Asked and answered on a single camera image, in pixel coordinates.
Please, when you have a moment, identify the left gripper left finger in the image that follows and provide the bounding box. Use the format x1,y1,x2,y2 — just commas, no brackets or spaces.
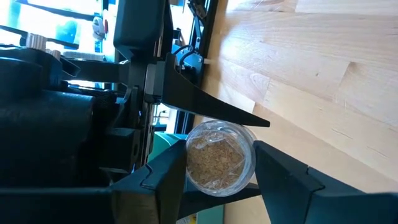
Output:
0,139,188,224

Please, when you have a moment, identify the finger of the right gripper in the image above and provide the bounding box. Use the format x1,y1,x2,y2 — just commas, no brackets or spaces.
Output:
160,52,271,128
177,182,262,220

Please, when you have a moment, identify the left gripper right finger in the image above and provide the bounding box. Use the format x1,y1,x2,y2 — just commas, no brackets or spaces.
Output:
253,139,398,224

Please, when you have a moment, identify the labelled clear glass spice jar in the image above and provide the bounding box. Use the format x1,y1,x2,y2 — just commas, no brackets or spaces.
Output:
185,119,257,197

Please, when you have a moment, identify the teal plastic bin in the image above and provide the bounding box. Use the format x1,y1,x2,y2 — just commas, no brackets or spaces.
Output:
147,131,225,224

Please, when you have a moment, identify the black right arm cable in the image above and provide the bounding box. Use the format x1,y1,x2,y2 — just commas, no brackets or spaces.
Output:
172,44,196,74

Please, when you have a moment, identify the black aluminium table frame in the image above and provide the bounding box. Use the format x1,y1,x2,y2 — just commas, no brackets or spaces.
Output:
172,0,220,134

